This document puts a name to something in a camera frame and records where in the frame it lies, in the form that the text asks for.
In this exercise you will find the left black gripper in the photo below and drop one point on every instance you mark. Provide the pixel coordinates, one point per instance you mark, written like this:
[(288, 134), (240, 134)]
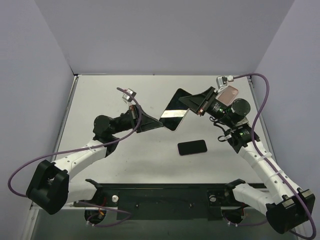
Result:
[(136, 117)]

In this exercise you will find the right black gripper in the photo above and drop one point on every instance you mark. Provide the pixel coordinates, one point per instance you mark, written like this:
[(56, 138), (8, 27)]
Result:
[(206, 100)]

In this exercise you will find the pink phone case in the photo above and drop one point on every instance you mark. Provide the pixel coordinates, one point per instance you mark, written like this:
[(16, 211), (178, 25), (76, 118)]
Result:
[(227, 95)]

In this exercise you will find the black smartphone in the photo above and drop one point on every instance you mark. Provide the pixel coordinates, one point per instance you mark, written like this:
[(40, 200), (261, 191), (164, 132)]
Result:
[(192, 147), (175, 111)]

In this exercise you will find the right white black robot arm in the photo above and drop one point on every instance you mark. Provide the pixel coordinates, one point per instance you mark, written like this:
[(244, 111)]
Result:
[(286, 205)]

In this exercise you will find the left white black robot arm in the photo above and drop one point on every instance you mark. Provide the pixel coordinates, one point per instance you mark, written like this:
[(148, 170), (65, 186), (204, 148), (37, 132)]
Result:
[(51, 186)]

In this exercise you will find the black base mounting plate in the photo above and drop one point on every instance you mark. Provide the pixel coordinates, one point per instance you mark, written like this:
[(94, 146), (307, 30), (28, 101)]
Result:
[(166, 201)]

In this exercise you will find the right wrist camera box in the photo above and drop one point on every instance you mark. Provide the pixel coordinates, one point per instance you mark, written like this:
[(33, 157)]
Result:
[(222, 81)]

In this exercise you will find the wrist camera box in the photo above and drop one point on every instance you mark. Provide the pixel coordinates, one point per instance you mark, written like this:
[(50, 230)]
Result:
[(222, 81), (128, 95)]

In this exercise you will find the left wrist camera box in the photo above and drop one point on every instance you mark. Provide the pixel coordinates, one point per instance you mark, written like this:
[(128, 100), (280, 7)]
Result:
[(128, 95)]

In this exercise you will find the aluminium table frame rail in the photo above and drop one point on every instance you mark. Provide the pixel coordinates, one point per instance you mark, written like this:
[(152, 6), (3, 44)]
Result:
[(33, 211)]

